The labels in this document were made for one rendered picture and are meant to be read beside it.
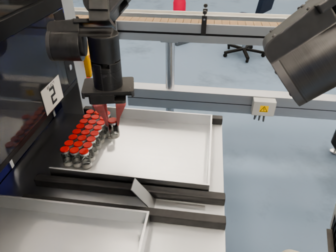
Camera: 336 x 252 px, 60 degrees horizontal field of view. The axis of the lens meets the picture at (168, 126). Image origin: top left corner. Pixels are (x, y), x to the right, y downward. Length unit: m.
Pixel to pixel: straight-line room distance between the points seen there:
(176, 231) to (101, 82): 0.31
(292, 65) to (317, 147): 2.12
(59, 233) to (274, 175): 1.62
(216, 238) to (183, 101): 1.22
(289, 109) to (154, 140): 1.14
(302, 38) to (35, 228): 0.53
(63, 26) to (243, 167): 1.64
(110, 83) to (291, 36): 0.39
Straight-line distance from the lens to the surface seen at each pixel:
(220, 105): 1.70
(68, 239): 0.58
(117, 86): 0.58
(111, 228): 0.58
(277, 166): 2.10
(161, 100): 1.71
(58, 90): 0.74
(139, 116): 0.83
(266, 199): 1.86
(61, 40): 0.56
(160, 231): 0.57
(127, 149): 0.73
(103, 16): 0.54
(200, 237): 0.56
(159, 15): 1.53
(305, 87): 0.26
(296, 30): 0.26
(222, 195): 0.60
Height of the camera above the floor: 1.35
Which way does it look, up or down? 35 degrees down
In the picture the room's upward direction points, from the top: straight up
